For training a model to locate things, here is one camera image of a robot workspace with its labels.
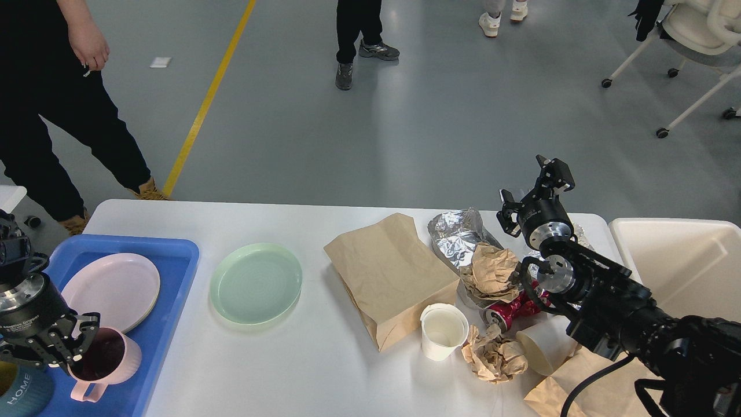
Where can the person in grey trousers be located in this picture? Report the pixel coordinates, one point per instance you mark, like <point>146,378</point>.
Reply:
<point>490,20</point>

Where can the crushed red can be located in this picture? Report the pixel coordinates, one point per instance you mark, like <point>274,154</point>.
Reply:
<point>502,314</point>

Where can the brown paper bag lower right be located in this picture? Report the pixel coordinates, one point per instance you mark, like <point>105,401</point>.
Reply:
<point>611,395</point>

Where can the person in grey sneakers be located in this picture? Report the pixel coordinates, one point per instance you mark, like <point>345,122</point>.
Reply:
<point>358,30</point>

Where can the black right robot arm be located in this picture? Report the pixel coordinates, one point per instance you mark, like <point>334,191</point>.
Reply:
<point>696,361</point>

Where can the white office chair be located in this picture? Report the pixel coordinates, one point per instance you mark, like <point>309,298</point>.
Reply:
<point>701,32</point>

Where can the brown paper bag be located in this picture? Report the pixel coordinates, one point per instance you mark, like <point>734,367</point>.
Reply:
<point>611,395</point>
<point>391,276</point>

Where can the crumpled aluminium foil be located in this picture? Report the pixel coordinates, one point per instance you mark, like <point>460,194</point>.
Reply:
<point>456,234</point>

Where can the white paper cup upright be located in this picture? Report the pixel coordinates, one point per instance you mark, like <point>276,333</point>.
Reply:
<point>444,328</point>

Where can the crumpled brown paper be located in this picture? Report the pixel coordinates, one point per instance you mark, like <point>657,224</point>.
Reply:
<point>491,275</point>
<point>492,357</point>

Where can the green plate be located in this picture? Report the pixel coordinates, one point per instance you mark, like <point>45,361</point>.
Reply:
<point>256,284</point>

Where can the blue plastic tray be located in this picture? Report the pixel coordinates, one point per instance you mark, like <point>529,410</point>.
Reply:
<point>176,261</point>

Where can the crumpled brown paper upper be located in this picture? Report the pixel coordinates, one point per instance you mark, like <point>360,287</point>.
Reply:
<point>491,275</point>

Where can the person in tan boots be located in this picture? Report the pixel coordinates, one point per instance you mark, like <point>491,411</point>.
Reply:
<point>53,54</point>

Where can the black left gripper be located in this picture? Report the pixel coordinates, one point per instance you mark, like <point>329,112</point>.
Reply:
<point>33,307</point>

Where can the blue-grey HOME mug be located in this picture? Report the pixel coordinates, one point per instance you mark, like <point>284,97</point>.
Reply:
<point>24,391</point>

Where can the white plastic bin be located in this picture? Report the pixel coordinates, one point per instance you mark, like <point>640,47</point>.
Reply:
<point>692,267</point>

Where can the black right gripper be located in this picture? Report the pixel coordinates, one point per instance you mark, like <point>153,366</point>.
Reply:
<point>542,216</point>

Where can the pink mug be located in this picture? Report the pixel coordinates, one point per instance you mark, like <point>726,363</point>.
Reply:
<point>111,358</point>

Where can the pink plate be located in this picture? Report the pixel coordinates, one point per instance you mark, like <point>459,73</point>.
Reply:
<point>123,288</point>

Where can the crumpled brown paper lower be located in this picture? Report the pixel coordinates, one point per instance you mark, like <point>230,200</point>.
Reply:
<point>492,357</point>

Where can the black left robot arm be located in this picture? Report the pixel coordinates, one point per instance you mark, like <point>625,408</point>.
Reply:
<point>18,256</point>

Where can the white side table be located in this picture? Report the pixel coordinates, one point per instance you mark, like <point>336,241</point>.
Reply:
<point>11,196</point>

